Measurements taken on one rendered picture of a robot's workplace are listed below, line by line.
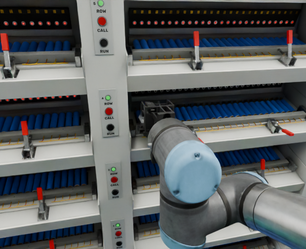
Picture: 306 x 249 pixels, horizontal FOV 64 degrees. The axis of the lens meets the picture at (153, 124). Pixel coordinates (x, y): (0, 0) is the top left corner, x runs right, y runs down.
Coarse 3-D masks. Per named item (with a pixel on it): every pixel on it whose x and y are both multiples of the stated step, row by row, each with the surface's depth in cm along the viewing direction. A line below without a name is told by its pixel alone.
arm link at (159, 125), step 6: (162, 120) 50; (168, 120) 49; (174, 120) 50; (156, 126) 49; (162, 126) 48; (186, 126) 48; (150, 132) 50; (156, 132) 47; (150, 138) 49; (150, 144) 49
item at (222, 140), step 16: (144, 96) 78; (160, 96) 79; (176, 96) 81; (192, 96) 82; (288, 96) 89; (304, 96) 82; (128, 112) 78; (224, 128) 75; (240, 128) 75; (256, 128) 76; (288, 128) 77; (304, 128) 77; (144, 144) 67; (208, 144) 70; (224, 144) 72; (240, 144) 73; (256, 144) 75; (272, 144) 76; (144, 160) 69
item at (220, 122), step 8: (288, 112) 79; (296, 112) 79; (304, 112) 80; (200, 120) 73; (208, 120) 73; (216, 120) 74; (224, 120) 74; (232, 120) 74; (240, 120) 75; (248, 120) 75; (256, 120) 76; (264, 120) 77; (280, 120) 78; (136, 128) 69; (232, 128) 74; (144, 136) 68
